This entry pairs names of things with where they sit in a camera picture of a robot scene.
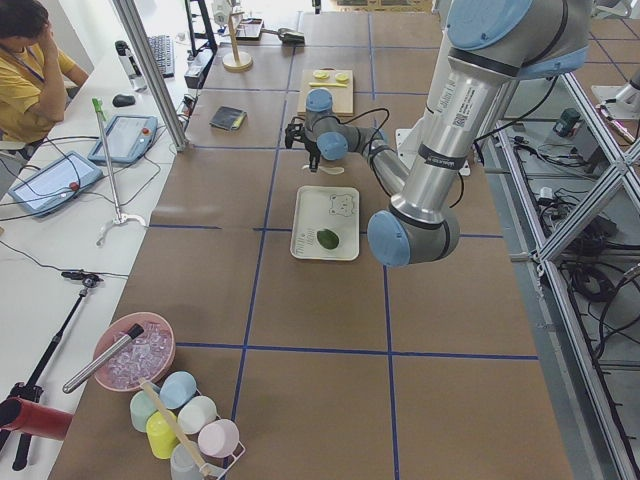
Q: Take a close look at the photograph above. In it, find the wooden mug tree stand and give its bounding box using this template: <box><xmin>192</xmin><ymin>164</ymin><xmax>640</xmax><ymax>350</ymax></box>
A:
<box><xmin>222</xmin><ymin>6</ymin><xmax>253</xmax><ymax>73</ymax></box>

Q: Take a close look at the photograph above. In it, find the pink bowl with ice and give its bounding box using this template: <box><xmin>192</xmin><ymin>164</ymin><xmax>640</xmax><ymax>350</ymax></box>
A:
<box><xmin>94</xmin><ymin>312</ymin><xmax>176</xmax><ymax>392</ymax></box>

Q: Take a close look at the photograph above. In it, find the metal muddler rod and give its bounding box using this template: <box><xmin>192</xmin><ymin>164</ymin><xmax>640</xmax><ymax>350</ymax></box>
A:
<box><xmin>62</xmin><ymin>323</ymin><xmax>144</xmax><ymax>394</ymax></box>

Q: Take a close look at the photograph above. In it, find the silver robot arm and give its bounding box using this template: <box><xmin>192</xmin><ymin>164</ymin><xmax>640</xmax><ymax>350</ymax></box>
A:
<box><xmin>289</xmin><ymin>1</ymin><xmax>592</xmax><ymax>267</ymax></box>

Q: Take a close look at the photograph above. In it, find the blue cup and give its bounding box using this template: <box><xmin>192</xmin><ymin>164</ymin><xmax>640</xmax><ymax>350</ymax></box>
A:
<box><xmin>159</xmin><ymin>371</ymin><xmax>197</xmax><ymax>410</ymax></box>

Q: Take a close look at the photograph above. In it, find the upper yellow lemon slice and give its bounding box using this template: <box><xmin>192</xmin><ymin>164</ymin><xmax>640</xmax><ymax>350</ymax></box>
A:
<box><xmin>313</xmin><ymin>70</ymin><xmax>330</xmax><ymax>80</ymax></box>

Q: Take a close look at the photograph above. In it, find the far teach pendant tablet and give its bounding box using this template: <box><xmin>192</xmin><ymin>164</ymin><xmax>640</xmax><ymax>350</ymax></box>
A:
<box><xmin>98</xmin><ymin>115</ymin><xmax>158</xmax><ymax>165</ymax></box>

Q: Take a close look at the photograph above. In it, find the green lime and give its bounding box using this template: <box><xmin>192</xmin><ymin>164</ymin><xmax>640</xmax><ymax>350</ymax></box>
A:
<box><xmin>316</xmin><ymin>229</ymin><xmax>340</xmax><ymax>250</ymax></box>

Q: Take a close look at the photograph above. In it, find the grey cup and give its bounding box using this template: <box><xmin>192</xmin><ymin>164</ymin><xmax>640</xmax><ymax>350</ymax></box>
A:
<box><xmin>170</xmin><ymin>444</ymin><xmax>203</xmax><ymax>480</ymax></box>

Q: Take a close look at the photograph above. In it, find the wooden cutting board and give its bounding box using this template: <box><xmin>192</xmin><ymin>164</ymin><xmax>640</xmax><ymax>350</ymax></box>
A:
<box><xmin>297</xmin><ymin>69</ymin><xmax>355</xmax><ymax>117</ymax></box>

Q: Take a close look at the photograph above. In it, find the teach pendant tablet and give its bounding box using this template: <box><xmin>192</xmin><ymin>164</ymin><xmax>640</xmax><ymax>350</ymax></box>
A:
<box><xmin>98</xmin><ymin>115</ymin><xmax>158</xmax><ymax>165</ymax></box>
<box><xmin>8</xmin><ymin>151</ymin><xmax>103</xmax><ymax>217</ymax></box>

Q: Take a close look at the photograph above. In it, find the white rectangular tray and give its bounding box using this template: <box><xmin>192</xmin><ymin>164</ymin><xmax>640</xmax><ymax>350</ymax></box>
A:
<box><xmin>290</xmin><ymin>185</ymin><xmax>360</xmax><ymax>261</ymax></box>

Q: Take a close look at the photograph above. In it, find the yellow plastic knife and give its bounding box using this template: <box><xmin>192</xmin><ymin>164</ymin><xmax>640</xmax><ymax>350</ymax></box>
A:
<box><xmin>308</xmin><ymin>82</ymin><xmax>349</xmax><ymax>88</ymax></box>

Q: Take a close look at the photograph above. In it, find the black tripod stick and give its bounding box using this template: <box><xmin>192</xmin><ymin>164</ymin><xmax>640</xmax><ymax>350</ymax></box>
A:
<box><xmin>1</xmin><ymin>270</ymin><xmax>103</xmax><ymax>448</ymax></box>

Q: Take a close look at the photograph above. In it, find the metal reach grabber pole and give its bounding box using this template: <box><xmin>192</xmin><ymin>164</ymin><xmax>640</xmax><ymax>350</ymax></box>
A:
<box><xmin>92</xmin><ymin>98</ymin><xmax>148</xmax><ymax>247</ymax></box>

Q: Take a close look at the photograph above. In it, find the near teach pendant tablet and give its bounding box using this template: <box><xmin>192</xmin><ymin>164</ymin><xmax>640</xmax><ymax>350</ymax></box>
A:
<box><xmin>8</xmin><ymin>151</ymin><xmax>103</xmax><ymax>217</ymax></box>

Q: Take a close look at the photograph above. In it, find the yellow cup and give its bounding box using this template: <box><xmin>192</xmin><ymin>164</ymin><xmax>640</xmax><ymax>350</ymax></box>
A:
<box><xmin>146</xmin><ymin>411</ymin><xmax>179</xmax><ymax>460</ymax></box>

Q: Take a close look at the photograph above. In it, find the white cup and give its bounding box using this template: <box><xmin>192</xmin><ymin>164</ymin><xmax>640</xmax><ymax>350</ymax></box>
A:
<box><xmin>178</xmin><ymin>395</ymin><xmax>217</xmax><ymax>435</ymax></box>

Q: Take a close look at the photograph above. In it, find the dark wooden glass tray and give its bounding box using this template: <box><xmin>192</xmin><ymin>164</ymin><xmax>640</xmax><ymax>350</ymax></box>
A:
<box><xmin>236</xmin><ymin>18</ymin><xmax>264</xmax><ymax>41</ymax></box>

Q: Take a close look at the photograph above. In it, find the red cylinder bottle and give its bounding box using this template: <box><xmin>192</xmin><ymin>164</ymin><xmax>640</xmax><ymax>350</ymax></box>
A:
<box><xmin>1</xmin><ymin>397</ymin><xmax>73</xmax><ymax>441</ymax></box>

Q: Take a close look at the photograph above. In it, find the person in yellow shirt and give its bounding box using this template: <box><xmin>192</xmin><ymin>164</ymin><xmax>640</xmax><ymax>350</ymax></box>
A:
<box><xmin>1</xmin><ymin>0</ymin><xmax>88</xmax><ymax>144</ymax></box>

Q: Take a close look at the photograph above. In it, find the black keyboard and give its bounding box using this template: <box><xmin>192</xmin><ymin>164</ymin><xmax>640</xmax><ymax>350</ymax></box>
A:
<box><xmin>147</xmin><ymin>35</ymin><xmax>175</xmax><ymax>78</ymax></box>

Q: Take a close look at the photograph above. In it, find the wooden stick on cups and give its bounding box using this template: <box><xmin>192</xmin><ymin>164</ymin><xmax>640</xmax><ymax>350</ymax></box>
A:
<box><xmin>139</xmin><ymin>379</ymin><xmax>215</xmax><ymax>479</ymax></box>

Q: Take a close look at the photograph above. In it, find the grey yellow sponge cloth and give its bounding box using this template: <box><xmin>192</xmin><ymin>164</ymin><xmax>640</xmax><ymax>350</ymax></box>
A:
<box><xmin>209</xmin><ymin>106</ymin><xmax>247</xmax><ymax>131</ymax></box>

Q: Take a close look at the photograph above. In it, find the pink cup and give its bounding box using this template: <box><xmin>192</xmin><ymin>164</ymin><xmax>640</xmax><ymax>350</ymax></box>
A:
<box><xmin>197</xmin><ymin>419</ymin><xmax>240</xmax><ymax>458</ymax></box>

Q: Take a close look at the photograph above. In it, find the green cup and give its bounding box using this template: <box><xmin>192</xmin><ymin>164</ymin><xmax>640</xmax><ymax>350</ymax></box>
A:
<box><xmin>129</xmin><ymin>390</ymin><xmax>157</xmax><ymax>433</ymax></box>

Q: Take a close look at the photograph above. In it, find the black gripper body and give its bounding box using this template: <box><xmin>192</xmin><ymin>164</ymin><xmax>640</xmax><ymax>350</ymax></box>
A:
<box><xmin>305</xmin><ymin>142</ymin><xmax>321</xmax><ymax>167</ymax></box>

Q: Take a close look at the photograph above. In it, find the black computer mouse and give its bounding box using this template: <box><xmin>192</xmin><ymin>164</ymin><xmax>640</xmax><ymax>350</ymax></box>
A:
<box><xmin>112</xmin><ymin>94</ymin><xmax>136</xmax><ymax>108</ymax></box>

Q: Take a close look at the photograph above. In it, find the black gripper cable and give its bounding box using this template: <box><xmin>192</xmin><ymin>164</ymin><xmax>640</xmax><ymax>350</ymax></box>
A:
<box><xmin>284</xmin><ymin>107</ymin><xmax>391</xmax><ymax>151</ymax></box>

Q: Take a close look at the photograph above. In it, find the white ceramic spoon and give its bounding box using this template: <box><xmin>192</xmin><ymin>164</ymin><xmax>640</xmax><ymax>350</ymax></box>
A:
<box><xmin>302</xmin><ymin>165</ymin><xmax>345</xmax><ymax>175</ymax></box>

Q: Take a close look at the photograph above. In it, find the aluminium frame post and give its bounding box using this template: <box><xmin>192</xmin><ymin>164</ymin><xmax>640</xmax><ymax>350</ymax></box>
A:
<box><xmin>112</xmin><ymin>0</ymin><xmax>188</xmax><ymax>152</ymax></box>

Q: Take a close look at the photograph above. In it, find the metal scoop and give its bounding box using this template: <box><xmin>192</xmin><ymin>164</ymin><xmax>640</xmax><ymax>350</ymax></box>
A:
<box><xmin>261</xmin><ymin>28</ymin><xmax>305</xmax><ymax>45</ymax></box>

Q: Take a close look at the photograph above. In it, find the yellow lemon slice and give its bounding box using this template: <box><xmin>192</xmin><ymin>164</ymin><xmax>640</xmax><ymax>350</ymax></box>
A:
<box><xmin>334</xmin><ymin>72</ymin><xmax>349</xmax><ymax>83</ymax></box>
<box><xmin>313</xmin><ymin>70</ymin><xmax>330</xmax><ymax>80</ymax></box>

